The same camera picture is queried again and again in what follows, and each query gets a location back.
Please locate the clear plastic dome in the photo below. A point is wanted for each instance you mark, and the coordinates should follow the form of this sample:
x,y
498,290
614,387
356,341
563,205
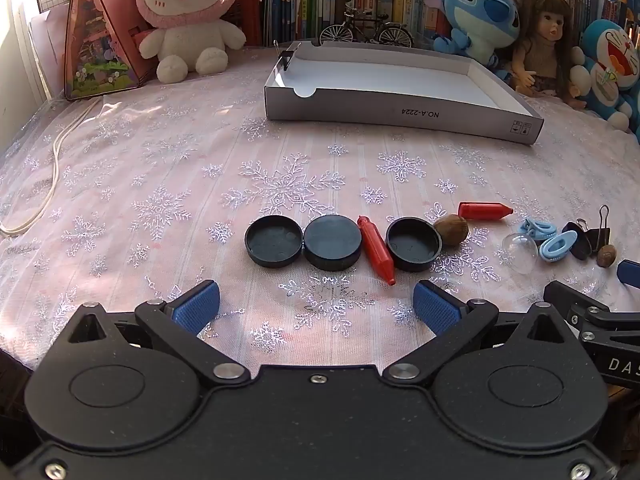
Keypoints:
x,y
520,252

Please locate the small brown walnut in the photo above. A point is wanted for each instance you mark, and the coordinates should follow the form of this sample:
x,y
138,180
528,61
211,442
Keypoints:
x,y
606,255

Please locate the black binder clip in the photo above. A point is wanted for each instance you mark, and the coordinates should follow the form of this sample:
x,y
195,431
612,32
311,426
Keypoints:
x,y
286,57
597,234

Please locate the white cardboard tray box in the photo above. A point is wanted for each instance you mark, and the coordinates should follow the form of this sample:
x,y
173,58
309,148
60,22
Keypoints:
x,y
380,80

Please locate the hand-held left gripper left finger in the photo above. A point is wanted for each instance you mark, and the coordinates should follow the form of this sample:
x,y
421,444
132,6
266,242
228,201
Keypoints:
x,y
195,305

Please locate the pink snowflake lace tablecloth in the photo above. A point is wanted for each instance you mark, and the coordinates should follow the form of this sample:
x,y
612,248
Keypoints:
x,y
200,185

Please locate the miniature black bicycle model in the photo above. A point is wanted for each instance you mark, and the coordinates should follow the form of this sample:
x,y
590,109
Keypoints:
x,y
367,32

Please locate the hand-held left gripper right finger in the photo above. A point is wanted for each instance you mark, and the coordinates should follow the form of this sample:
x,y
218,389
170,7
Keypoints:
x,y
435,307

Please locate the blue alien plush toy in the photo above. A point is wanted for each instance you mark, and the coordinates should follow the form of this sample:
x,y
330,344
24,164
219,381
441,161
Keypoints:
x,y
475,15

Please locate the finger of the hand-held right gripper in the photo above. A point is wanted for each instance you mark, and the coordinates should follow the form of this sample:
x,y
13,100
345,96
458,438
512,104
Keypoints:
x,y
565,297
629,272

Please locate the red plastic crate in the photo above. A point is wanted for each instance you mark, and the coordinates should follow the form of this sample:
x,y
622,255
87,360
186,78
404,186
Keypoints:
x,y
247,10

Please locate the large brown walnut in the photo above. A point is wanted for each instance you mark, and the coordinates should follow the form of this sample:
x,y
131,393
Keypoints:
x,y
450,230

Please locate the red crayon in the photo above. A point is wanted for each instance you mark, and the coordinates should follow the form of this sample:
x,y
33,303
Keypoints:
x,y
485,210
375,250

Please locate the blue robot cat plush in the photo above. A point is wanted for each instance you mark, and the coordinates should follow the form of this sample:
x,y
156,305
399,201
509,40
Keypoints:
x,y
612,70

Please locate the pink hooded bunny plush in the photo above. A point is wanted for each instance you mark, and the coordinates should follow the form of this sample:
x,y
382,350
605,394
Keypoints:
x,y
187,20

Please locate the long-haired baby doll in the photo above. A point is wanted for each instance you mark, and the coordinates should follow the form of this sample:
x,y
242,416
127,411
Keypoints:
x,y
542,45

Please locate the pink triangular display case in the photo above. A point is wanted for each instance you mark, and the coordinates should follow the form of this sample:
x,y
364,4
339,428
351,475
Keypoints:
x,y
100,45

